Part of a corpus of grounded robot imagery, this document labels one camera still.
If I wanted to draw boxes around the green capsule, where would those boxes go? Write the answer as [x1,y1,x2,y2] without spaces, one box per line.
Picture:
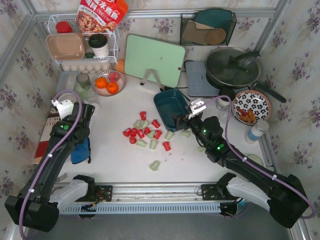
[180,130,191,138]
[133,119,142,129]
[141,120,150,129]
[197,146,205,152]
[136,139,147,148]
[149,139,158,150]
[149,160,161,171]
[147,130,156,140]
[165,131,174,141]

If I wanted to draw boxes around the teal plastic storage basket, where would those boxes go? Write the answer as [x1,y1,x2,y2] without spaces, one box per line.
[153,89,188,132]

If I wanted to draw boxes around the blue cloth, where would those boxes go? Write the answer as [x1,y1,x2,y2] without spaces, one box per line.
[70,138,92,165]

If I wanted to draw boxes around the clear plastic cup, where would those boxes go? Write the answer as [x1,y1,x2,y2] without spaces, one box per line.
[220,105,233,121]

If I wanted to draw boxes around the red capsule top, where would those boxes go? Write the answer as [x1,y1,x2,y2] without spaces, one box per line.
[139,111,147,121]

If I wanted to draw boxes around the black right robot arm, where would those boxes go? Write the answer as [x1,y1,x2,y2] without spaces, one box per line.
[171,100,312,229]

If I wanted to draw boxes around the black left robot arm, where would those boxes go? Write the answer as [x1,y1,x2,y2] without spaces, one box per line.
[4,102,95,232]

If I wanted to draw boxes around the green capsule beside basket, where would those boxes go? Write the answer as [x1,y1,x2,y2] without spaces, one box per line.
[165,131,174,141]

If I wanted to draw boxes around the small white basket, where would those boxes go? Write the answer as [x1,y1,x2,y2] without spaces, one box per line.
[58,92,78,104]

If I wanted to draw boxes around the paper coffee cup black lid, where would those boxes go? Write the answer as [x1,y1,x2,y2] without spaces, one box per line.
[216,88,236,110]

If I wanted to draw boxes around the clear storage box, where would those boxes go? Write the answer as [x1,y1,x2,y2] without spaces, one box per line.
[55,71,78,93]

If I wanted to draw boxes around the striped red placemat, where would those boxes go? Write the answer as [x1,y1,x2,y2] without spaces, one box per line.
[33,106,60,165]

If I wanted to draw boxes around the grey induction cooker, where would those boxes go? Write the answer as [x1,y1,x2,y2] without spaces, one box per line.
[184,60,219,98]

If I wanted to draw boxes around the green glass jar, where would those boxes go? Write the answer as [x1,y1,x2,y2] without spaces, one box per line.
[73,73,91,100]

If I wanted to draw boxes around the carrot pieces on plate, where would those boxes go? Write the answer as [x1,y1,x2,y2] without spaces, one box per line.
[237,108,256,123]

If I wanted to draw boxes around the white bottle blue label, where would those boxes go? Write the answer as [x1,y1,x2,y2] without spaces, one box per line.
[244,119,270,144]

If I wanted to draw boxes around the green capsule bottom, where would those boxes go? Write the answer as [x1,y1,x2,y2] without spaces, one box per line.
[149,160,161,171]

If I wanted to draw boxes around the green glass cup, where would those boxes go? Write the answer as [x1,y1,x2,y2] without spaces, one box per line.
[246,153,265,167]

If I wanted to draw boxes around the orange fruit left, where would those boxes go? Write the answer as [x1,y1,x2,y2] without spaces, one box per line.
[95,77,108,89]

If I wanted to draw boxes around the orange fruit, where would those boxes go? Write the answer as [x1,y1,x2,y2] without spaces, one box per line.
[95,77,108,89]
[106,82,119,95]

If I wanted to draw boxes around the metal cutting board stand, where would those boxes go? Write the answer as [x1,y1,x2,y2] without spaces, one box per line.
[140,69,164,90]

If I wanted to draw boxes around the orange fruit right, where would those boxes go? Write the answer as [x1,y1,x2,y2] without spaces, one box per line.
[106,82,119,95]

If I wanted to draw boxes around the floral patterned plate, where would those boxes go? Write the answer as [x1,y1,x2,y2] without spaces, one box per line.
[232,90,272,126]

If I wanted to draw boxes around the egg tray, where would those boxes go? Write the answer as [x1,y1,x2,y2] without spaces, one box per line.
[61,62,114,74]

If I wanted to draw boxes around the fruit bowl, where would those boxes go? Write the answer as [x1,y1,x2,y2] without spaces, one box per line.
[91,70,126,97]

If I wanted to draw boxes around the black frying pan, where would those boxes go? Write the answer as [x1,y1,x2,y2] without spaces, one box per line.
[205,47,287,104]

